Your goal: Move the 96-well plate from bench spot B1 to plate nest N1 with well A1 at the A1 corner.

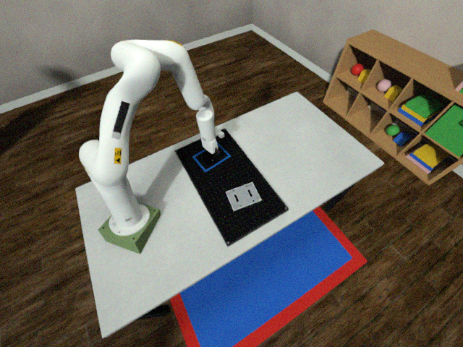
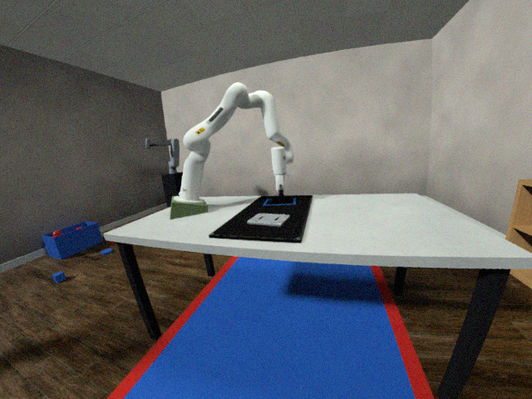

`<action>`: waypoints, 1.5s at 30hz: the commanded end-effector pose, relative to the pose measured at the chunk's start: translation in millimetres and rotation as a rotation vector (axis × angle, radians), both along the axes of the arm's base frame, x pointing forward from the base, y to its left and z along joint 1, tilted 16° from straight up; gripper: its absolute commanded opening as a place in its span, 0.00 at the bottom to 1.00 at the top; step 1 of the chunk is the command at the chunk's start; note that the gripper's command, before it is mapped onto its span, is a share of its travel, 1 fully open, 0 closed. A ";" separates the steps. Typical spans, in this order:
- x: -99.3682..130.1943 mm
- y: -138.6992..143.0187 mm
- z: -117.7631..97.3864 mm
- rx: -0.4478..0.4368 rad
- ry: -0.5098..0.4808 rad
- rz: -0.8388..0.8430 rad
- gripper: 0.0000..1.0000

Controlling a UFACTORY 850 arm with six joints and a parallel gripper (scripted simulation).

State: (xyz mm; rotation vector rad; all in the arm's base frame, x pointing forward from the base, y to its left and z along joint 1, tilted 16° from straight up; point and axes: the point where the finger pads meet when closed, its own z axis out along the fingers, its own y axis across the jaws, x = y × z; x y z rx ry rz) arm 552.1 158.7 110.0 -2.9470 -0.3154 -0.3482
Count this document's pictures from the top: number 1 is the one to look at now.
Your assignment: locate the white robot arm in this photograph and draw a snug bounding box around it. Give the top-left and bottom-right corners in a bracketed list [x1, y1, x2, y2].
[79, 40, 224, 236]

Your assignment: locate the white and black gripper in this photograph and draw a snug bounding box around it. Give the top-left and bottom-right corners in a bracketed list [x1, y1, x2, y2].
[201, 138, 221, 160]

